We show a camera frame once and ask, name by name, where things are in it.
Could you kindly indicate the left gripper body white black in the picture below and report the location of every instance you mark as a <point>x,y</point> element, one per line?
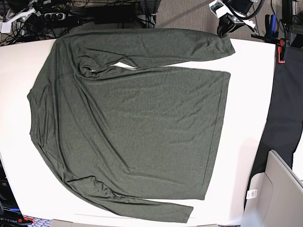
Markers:
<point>219,9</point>

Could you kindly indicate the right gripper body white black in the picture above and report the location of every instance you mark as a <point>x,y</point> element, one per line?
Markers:
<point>10,15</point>

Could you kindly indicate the dark green long-sleeve shirt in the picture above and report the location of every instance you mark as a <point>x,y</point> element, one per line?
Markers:
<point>125,129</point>

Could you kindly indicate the red black table clamp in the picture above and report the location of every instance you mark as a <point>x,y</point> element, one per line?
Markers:
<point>282,45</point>

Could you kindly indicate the black box under table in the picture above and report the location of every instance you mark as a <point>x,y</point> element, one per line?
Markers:
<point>113,15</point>

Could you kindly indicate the white barcode label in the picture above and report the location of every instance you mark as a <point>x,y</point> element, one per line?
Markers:
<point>251,194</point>

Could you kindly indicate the beige plastic bin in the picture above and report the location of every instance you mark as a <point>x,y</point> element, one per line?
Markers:
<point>280,197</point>

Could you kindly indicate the red clamp lower left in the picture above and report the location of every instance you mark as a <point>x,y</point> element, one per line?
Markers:
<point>25,221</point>

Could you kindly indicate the blue handled clamp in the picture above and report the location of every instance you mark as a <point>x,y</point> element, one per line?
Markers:
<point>270,26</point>

